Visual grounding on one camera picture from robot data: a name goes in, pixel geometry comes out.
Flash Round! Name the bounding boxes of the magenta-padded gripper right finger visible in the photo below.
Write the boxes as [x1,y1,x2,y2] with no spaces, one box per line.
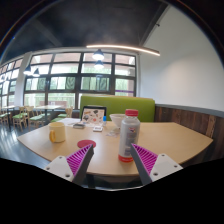
[129,143,184,186]

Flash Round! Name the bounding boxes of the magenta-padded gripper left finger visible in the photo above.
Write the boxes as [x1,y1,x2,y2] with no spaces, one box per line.
[44,143,95,186]

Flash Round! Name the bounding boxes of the red-capped clear drink bottle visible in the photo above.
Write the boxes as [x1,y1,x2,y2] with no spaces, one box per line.
[118,108,141,164]

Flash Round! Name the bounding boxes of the flat round red coaster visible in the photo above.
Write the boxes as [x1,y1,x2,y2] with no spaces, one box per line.
[76,139,97,150]

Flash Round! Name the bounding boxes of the white paper sheets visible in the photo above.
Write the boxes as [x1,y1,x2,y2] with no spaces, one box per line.
[59,117,82,127]

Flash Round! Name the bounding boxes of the black laptop with stickers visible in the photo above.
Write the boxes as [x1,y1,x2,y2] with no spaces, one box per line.
[80,105,108,127]

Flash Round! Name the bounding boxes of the white bowl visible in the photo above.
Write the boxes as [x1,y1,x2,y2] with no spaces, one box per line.
[109,113,126,129]

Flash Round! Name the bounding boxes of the green upholstered bench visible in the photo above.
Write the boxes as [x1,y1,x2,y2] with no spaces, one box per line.
[79,94,156,123]

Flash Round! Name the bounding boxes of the group of wooden chairs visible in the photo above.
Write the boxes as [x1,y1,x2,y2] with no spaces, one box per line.
[0,105,74,131]

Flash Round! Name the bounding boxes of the long curved ceiling light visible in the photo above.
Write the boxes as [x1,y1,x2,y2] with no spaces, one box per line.
[85,44,161,57]

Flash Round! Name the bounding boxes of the cream mug with yellow handle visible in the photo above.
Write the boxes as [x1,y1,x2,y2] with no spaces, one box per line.
[48,121,67,144]

